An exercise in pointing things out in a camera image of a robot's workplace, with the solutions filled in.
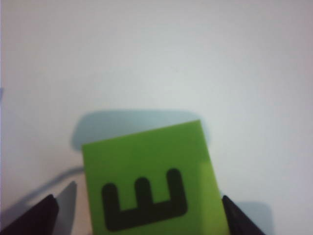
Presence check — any green letter block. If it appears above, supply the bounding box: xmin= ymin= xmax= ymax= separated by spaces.
xmin=81 ymin=119 xmax=232 ymax=235

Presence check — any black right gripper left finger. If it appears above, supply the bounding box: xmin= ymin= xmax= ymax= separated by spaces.
xmin=0 ymin=180 xmax=78 ymax=235

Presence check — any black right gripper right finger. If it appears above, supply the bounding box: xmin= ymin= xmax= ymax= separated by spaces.
xmin=221 ymin=195 xmax=266 ymax=235

